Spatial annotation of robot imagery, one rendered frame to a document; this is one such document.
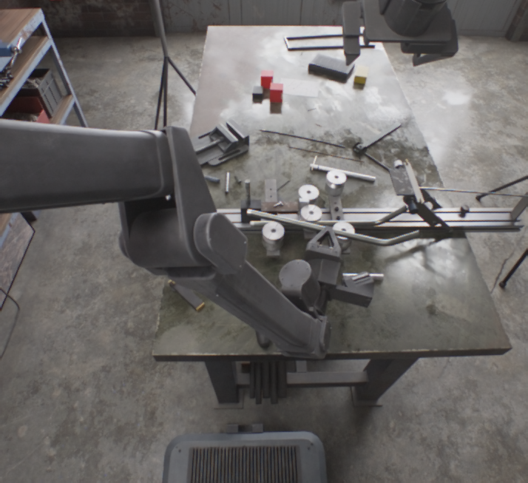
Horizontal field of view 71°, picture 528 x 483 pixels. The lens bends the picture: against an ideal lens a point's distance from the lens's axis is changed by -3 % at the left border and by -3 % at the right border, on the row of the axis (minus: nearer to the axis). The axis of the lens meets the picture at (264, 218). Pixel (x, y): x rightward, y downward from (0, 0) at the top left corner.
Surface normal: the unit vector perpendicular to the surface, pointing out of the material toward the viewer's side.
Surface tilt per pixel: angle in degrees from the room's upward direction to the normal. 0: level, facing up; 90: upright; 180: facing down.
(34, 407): 0
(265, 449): 0
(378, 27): 30
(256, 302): 67
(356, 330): 0
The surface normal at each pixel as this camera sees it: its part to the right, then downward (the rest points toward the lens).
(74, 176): 0.90, -0.03
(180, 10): 0.02, 0.78
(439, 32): 0.02, -0.15
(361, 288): 0.01, -0.62
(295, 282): -0.38, -0.66
